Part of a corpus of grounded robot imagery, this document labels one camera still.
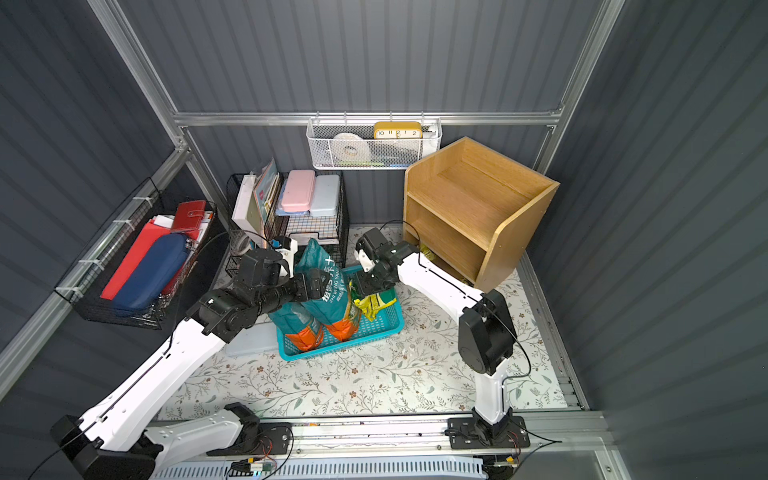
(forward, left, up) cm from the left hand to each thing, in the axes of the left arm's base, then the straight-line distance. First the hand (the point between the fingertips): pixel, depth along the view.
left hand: (314, 276), depth 71 cm
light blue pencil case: (+36, +3, -4) cm, 36 cm away
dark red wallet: (+16, +35, +4) cm, 39 cm away
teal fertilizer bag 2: (-3, -3, -10) cm, 11 cm away
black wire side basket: (-7, +45, +7) cm, 46 cm away
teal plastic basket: (+1, -17, -27) cm, 32 cm away
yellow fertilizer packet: (+4, -13, -20) cm, 24 cm away
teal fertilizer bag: (-6, +5, -15) cm, 17 cm away
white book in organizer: (+25, +25, -3) cm, 35 cm away
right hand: (+5, -13, -14) cm, 20 cm away
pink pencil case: (+36, +11, -3) cm, 38 cm away
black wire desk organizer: (+22, 0, -8) cm, 23 cm away
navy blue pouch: (0, +36, +3) cm, 36 cm away
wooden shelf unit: (+19, -41, +4) cm, 46 cm away
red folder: (+9, +44, +3) cm, 45 cm away
